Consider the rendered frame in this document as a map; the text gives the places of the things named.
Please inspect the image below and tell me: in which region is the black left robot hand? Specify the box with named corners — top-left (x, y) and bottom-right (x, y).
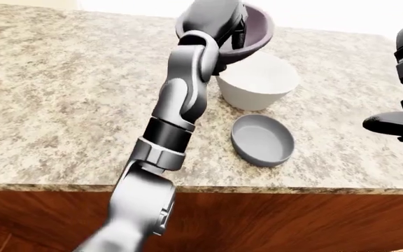
top-left (179, 0), bottom-right (250, 76)

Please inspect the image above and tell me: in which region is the dark purple bowl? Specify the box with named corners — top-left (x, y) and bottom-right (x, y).
top-left (174, 1), bottom-right (276, 65)

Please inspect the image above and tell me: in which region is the white bowl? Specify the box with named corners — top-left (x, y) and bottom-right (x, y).
top-left (215, 50), bottom-right (301, 112)

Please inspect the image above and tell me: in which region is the small grey bowl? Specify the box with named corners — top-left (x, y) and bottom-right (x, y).
top-left (230, 113), bottom-right (296, 168)

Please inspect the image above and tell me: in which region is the wooden counter cabinet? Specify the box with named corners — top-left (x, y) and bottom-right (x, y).
top-left (0, 186), bottom-right (403, 252)

